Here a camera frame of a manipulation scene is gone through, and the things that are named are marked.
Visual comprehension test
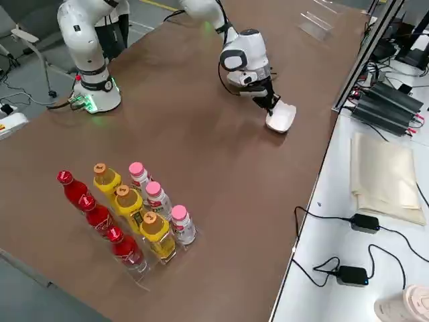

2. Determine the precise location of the pink ribbed cup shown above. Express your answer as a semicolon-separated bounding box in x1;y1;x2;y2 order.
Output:
373;284;429;322

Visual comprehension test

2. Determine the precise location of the black adapter cable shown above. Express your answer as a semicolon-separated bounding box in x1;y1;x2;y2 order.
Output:
377;225;429;266
292;205;353;256

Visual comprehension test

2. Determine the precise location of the beige folded cloth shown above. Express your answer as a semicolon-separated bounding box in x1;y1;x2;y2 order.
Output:
349;131;427;226

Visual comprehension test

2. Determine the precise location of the black power adapter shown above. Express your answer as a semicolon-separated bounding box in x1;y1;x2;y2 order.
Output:
336;265;369;288
350;213;382;233

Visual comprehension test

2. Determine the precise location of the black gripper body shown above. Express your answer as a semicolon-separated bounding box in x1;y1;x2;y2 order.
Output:
249;79;275;101

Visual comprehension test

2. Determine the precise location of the yellow drink bottle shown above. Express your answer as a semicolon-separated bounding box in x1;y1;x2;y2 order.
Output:
114;184;145;234
93;162;123;201
139;211;178;264

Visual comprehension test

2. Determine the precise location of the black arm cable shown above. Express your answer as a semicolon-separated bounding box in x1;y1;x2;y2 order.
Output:
216;0;279;98

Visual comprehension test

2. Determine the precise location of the white control box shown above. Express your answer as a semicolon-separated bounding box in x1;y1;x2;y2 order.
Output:
0;112;29;142

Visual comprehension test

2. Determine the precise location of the clear acrylic bottle rack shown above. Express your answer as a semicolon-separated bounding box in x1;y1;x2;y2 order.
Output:
78;174;206;292

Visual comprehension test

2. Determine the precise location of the red cola bottle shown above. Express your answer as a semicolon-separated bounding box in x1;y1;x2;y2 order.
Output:
106;226;147;272
77;195;115;239
56;170;92;215

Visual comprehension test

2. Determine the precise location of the clear stepped plastic holder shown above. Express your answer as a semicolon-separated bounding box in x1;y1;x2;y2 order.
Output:
296;9;338;43

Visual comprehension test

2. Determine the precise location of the black base cable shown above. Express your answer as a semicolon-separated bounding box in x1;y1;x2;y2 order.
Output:
46;95;88;112

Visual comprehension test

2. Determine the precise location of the aluminium frame post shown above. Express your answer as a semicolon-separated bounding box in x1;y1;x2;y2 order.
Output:
330;0;408;113

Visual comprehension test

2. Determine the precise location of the pink capped white bottle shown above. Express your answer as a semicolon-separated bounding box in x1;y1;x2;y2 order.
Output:
144;181;173;221
170;205;197;245
129;162;154;194

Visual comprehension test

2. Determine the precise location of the grey office chair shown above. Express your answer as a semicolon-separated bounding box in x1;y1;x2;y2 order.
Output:
0;0;80;98

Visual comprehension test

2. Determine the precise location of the black power supply unit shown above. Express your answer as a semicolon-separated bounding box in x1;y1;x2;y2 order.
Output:
367;82;425;113
351;97;416;137

